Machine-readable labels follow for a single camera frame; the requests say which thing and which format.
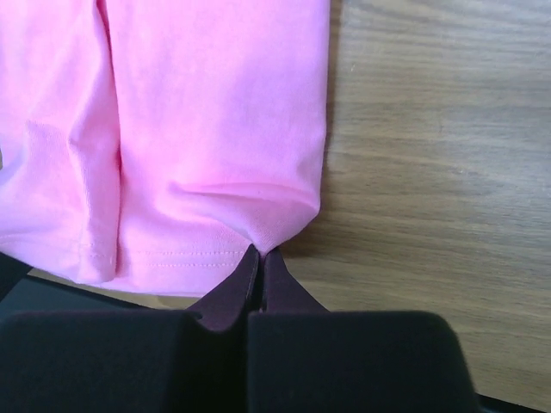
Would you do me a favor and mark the pink t shirt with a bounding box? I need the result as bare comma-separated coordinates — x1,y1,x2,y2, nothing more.
1,1,330,297

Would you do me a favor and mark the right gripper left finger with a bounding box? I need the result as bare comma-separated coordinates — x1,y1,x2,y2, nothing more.
1,247,260,412

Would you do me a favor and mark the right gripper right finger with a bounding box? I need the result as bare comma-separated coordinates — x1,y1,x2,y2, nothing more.
247,251,480,412

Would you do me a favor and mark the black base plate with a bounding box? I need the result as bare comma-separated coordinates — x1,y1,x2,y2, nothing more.
0,251,551,413

